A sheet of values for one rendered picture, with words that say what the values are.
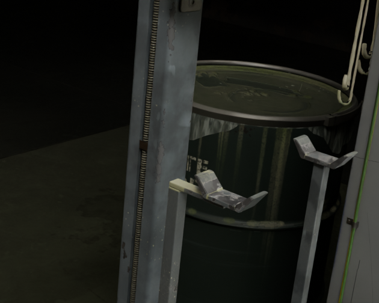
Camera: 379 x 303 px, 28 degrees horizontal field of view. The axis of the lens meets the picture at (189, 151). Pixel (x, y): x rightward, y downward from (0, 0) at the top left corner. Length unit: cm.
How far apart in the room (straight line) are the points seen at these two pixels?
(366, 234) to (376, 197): 8
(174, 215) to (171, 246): 4
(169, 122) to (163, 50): 9
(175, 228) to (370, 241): 61
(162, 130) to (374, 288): 63
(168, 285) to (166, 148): 18
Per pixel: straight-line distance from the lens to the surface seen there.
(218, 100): 201
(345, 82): 136
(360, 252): 142
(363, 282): 144
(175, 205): 85
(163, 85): 93
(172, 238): 87
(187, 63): 94
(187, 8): 92
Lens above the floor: 142
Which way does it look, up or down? 20 degrees down
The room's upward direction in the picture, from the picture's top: 6 degrees clockwise
